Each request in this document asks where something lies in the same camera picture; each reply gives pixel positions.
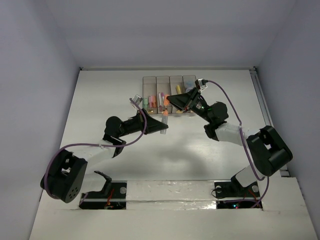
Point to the white foil front board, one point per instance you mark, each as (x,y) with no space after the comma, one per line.
(170,195)

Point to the metal rail right side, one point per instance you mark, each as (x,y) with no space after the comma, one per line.
(269,151)

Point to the green highlighter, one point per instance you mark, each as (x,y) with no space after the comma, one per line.
(145,102)

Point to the pink highlighter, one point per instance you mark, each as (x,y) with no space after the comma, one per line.
(149,102)

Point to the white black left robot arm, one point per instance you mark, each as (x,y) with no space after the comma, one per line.
(65,172)

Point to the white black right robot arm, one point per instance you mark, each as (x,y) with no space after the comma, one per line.
(240,183)

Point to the white pen pink cap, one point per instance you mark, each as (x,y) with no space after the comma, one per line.
(162,98)

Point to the grey marker orange tip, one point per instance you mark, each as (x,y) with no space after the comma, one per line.
(164,120)

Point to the blue clip tub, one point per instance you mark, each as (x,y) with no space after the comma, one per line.
(189,83)

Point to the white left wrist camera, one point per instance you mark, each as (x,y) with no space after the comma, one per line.
(136,101)

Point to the clear drawer bin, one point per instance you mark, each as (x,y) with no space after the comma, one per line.
(149,89)
(191,77)
(163,86)
(176,80)

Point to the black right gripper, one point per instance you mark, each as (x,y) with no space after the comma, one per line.
(186,101)

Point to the orange highlighter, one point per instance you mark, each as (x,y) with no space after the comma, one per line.
(154,101)

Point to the orange marker cap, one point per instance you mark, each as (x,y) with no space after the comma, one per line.
(166,101)

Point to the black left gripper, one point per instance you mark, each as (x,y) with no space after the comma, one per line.
(145,121)

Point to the yellow clear marker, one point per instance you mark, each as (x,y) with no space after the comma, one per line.
(178,90)

